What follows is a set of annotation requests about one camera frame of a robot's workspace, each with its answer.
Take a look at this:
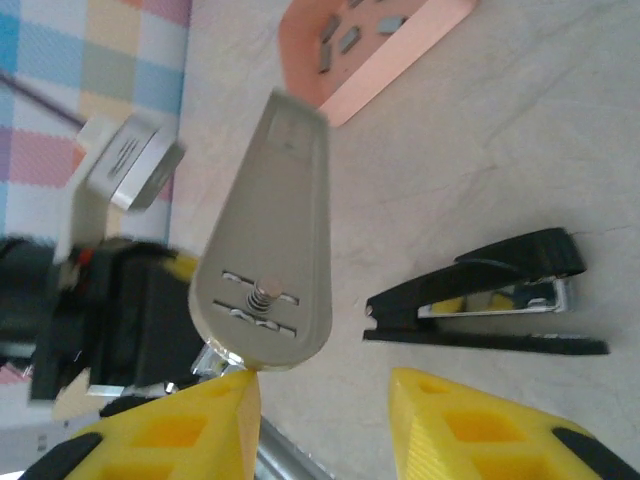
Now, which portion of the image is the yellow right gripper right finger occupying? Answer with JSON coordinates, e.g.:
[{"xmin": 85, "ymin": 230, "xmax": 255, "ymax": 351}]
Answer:
[{"xmin": 389, "ymin": 366, "xmax": 640, "ymax": 480}]

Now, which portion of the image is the pink plastic tray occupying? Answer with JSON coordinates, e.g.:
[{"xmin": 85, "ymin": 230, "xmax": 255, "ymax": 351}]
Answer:
[{"xmin": 277, "ymin": 0, "xmax": 480, "ymax": 128}]

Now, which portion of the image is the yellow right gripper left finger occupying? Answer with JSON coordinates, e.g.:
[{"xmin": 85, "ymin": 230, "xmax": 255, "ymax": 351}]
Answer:
[{"xmin": 22, "ymin": 369, "xmax": 263, "ymax": 480}]

